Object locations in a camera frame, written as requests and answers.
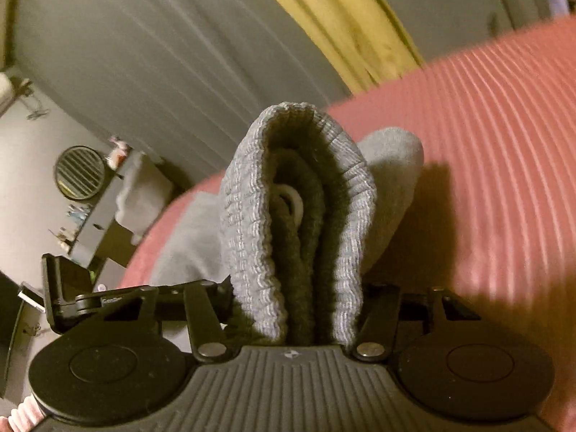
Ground grey curtain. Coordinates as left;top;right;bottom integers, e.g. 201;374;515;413
13;0;576;181

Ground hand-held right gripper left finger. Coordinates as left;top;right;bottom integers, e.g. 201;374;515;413
103;280;232;363

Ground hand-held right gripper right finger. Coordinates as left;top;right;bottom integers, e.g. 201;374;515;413
351;283;471;363

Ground black cabinet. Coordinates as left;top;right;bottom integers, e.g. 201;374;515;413
58;150;181;275

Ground yellow curtain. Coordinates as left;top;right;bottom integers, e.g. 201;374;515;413
238;0;426;95

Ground small clutter on cabinet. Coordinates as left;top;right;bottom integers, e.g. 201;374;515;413
49;202;93;248

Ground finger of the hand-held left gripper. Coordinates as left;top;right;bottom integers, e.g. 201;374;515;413
76;292;156;316

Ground grey cloth on cabinet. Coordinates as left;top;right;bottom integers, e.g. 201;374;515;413
114;150;176;246

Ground small red white bottles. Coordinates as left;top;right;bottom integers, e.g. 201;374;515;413
105;135;132;168

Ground round black fan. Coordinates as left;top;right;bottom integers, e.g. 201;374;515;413
53;145;106;202

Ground pink ribbed blanket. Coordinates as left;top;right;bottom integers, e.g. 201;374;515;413
119;18;576;432

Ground grey sock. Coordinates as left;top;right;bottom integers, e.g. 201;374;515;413
150;103;426;347

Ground dark panel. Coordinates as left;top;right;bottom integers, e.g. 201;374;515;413
0;274;32;406

